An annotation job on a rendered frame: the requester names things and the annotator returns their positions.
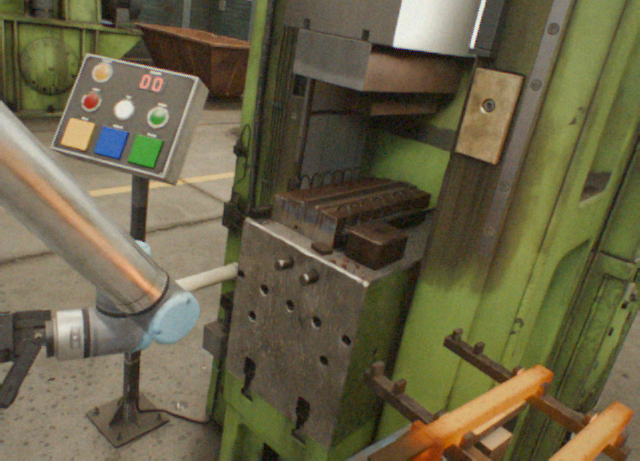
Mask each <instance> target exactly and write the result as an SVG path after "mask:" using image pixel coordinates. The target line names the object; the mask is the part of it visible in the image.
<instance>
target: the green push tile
mask: <svg viewBox="0 0 640 461"><path fill-rule="evenodd" d="M163 143H164V142H163V141H162V140H158V139H154V138H150V137H146V136H142V135H137V136H136V139H135V141H134V144H133V147H132V150H131V152H130V155H129V158H128V162H129V163H133V164H136V165H140V166H144V167H148V168H152V169H155V166H156V163H157V160H158V157H159V154H160V152H161V149H162V146H163Z"/></svg>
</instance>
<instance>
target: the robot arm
mask: <svg viewBox="0 0 640 461"><path fill-rule="evenodd" d="M0 206H1V207H2V208H3V209H4V210H5V211H6V212H8V213H9V214H10V215H11V216H12V217H13V218H15V219H16V220H17V221H18V222H19V223H21V224H22V225H23V226H24V227H25V228H26V229H28V230H29V231H30V232H31V233H32V234H34V235H35V236H36V237H37V238H38V239H39V240H41V241H42V242H43V243H44V244H45V245H46V246H48V247H49V248H50V249H51V250H52V251H54V252H55V253H56V254H57V255H58V256H59V257H61V258H62V259H63V260H64V261H65V262H66V263H68V264H69V265H70V266H71V267H72V268H74V269H75V270H76V271H77V272H78V273H79V274H81V275H82V276H83V277H84V278H85V279H87V280H88V281H89V282H90V283H91V284H92V285H94V286H95V287H96V305H95V307H93V308H83V309H74V310H63V311H56V312H55V319H53V317H51V308H45V309H34V310H23V311H4V312H0V314H2V315H0V364H1V363H7V362H10V360H11V361H12V362H14V363H13V365H12V366H11V368H10V370H9V372H8V373H7V375H6V377H5V379H4V380H3V382H2V384H0V408H2V409H8V408H9V406H10V405H12V404H13V402H14V401H15V399H16V398H17V395H18V393H19V388H20V386H21V384H22V382H23V381H24V379H25V377H26V375H27V373H28V372H29V370H30V368H31V366H32V364H33V362H34V361H35V359H36V357H37V355H38V353H39V352H40V350H41V348H42V346H46V358H51V357H54V355H56V359H57V361H58V362H62V361H70V360H77V359H83V358H90V357H98V356H105V355H113V354H120V353H133V352H135V351H140V350H145V349H147V348H148V347H149V346H150V344H151V342H152V340H155V341H156V342H157V343H159V344H164V345H167V344H172V343H175V342H177V341H179V340H181V339H182V338H184V337H185V336H186V335H187V334H188V333H189V332H190V331H191V330H192V328H193V327H194V325H195V324H196V322H197V320H198V317H199V312H200V308H199V304H198V301H197V300H196V299H195V298H194V296H193V295H192V294H191V293H189V292H187V291H186V290H184V289H183V288H182V287H181V286H180V285H179V284H178V283H177V282H176V281H175V280H174V279H173V278H172V277H171V276H170V275H169V274H168V273H167V271H165V270H164V269H163V268H162V267H161V266H160V265H159V264H157V263H156V262H155V261H154V260H153V259H152V258H151V257H150V256H151V252H150V247H149V246H148V245H147V244H145V243H143V242H141V241H136V240H134V239H133V238H132V237H131V236H130V235H129V234H128V233H127V232H126V231H125V230H124V229H123V228H122V227H121V226H120V225H119V224H118V223H117V221H116V220H115V219H114V218H113V217H112V216H111V215H110V214H109V213H108V212H107V211H106V210H105V209H104V208H103V207H102V206H101V205H100V204H99V203H98V202H97V201H96V200H95V199H94V198H93V196H92V195H91V194H90V193H89V192H88V191H87V190H86V189H85V188H84V187H83V186H82V185H81V184H80V183H79V182H78V181H77V180H76V179H75V178H74V177H73V176H72V175H71V174H70V172H69V171H68V170H67V169H66V168H65V167H64V166H63V165H62V164H61V163H60V162H59V161H58V160H57V159H56V158H55V157H54V156H53V155H52V154H51V153H50V152H49V151H48V150H47V149H46V147H45V146H44V145H43V144H42V143H41V142H40V141H39V140H38V139H37V138H36V137H35V136H34V135H33V134H32V133H31V132H30V131H29V130H28V129H27V128H26V127H25V126H24V125H23V123H22V122H21V121H20V120H19V119H18V118H17V117H16V116H15V115H14V114H13V113H12V112H11V111H10V110H9V109H8V108H7V107H6V106H5V105H4V104H3V103H2V102H1V101H0ZM36 333H41V334H42V336H41V337H40V335H38V336H36V337H35V334H36Z"/></svg>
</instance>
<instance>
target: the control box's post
mask: <svg viewBox="0 0 640 461"><path fill-rule="evenodd" d="M149 180H150V179H146V178H143V177H139V176H135V175H132V188H131V222H130V236H131V237H132V238H133V239H134V240H136V241H141V242H143V243H145V240H146V223H147V206H148V197H149ZM124 358H125V359H127V360H128V361H129V362H131V361H134V360H136V359H139V351H135V352H133V353H125V354H124ZM138 363H139V361H138V362H136V363H133V364H130V365H129V364H126V363H125V361H124V376H123V398H122V400H123V399H125V401H126V410H125V412H126V413H125V419H126V420H129V408H130V402H131V401H132V400H134V402H135V405H136V398H137V381H138Z"/></svg>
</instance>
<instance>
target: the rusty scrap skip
mask: <svg viewBox="0 0 640 461"><path fill-rule="evenodd" d="M134 24H135V26H137V28H138V30H139V31H141V32H144V35H141V37H142V39H143V41H144V43H145V45H146V47H147V50H148V52H149V54H150V56H151V58H152V60H153V63H154V65H155V67H156V68H157V69H161V70H166V71H171V72H175V73H180V74H184V75H189V76H194V77H198V78H199V79H200V80H201V81H202V83H203V84H204V85H205V86H206V88H207V89H208V90H209V92H208V95H207V98H206V101H237V96H241V94H242V93H243V92H244V90H245V82H246V74H247V67H248V59H249V51H250V44H251V43H248V42H244V41H240V40H235V39H231V38H227V37H223V36H215V35H214V34H211V33H207V32H202V31H198V30H190V29H182V28H173V27H165V26H157V25H148V24H140V23H134Z"/></svg>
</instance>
